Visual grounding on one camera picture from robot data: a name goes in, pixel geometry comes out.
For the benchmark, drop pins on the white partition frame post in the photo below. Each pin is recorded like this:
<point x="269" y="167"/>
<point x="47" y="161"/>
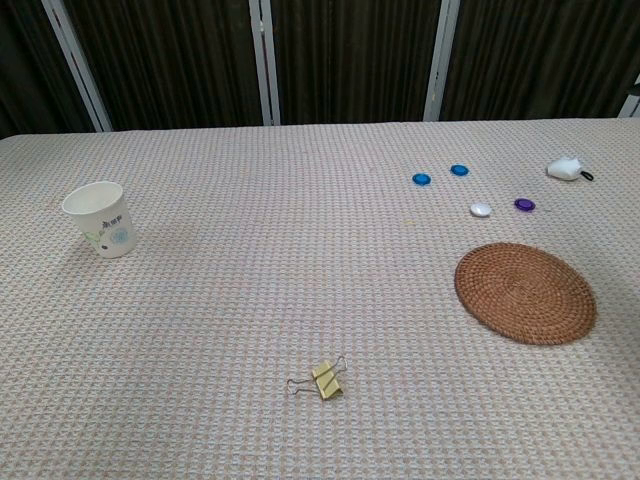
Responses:
<point x="264" y="60"/>
<point x="75" y="60"/>
<point x="441" y="60"/>
<point x="631" y="102"/>

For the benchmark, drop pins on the white button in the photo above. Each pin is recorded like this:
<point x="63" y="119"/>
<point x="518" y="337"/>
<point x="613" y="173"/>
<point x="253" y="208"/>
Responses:
<point x="481" y="210"/>

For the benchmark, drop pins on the patterned woven tablecloth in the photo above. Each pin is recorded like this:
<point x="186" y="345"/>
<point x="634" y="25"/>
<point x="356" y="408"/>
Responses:
<point x="250" y="300"/>

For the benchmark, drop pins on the white printed paper cup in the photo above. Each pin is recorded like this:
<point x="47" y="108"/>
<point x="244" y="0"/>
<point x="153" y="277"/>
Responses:
<point x="102" y="220"/>

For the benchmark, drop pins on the purple button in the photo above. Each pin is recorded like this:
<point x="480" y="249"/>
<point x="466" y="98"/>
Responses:
<point x="524" y="204"/>

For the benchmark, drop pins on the blue button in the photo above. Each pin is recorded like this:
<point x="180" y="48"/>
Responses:
<point x="421" y="179"/>
<point x="459" y="170"/>

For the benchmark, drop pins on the white clip with black loop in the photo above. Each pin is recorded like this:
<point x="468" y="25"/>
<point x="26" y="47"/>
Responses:
<point x="565" y="167"/>

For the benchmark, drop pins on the yellow binder clip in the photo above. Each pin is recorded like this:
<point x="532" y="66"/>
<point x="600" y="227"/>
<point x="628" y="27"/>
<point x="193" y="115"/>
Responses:
<point x="327" y="382"/>

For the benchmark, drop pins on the round brown woven coaster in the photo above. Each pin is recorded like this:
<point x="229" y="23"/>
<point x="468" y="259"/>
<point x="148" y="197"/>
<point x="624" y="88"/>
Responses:
<point x="525" y="293"/>

